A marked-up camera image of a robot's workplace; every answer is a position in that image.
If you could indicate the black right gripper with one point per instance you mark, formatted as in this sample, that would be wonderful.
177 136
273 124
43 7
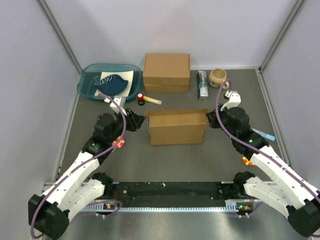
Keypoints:
212 119

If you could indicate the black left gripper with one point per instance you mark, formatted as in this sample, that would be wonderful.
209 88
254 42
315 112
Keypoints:
137 120

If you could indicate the brown cardboard box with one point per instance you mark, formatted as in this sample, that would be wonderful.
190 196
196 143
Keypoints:
177 127

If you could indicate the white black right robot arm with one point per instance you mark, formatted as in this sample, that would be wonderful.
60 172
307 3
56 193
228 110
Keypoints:
292 196

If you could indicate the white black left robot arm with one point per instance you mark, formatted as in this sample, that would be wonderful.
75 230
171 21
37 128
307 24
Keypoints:
51 212

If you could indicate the blue toothpaste box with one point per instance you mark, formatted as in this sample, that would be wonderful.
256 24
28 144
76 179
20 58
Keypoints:
202 85

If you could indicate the lower folded cardboard box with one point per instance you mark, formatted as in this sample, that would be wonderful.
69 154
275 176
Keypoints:
166 88

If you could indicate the folded cardboard box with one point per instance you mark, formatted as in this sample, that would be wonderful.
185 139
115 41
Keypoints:
166 88
168 69

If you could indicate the upper folded cardboard box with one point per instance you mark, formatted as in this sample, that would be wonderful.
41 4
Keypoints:
168 69

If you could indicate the red black stamp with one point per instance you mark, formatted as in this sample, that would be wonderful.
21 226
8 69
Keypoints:
140 99

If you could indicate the pink flower toy left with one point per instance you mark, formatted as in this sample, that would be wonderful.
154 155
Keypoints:
119 142

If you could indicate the yellow highlighter marker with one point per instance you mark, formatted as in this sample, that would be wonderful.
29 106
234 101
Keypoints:
152 100

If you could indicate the beige ceramic mug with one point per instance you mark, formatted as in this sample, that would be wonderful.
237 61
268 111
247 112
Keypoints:
217 77

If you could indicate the dark blue shoe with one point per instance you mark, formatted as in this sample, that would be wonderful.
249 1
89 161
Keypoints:
111 85

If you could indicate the orange flower toy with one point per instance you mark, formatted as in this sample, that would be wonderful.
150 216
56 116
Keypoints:
247 162

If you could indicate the light blue marker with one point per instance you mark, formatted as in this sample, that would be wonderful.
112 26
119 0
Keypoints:
265 135

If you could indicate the teal plastic bin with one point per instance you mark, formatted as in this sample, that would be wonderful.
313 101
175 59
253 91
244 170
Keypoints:
85 86

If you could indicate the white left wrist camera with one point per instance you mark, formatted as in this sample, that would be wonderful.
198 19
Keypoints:
117 104

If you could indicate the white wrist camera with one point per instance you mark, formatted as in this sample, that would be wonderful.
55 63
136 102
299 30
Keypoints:
117 104
233 100

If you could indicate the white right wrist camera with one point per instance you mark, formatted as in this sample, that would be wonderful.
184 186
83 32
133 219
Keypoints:
233 100

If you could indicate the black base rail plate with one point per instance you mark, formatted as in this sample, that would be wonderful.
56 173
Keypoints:
172 194

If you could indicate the grey slotted cable duct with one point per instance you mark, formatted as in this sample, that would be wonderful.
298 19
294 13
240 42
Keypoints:
107 208

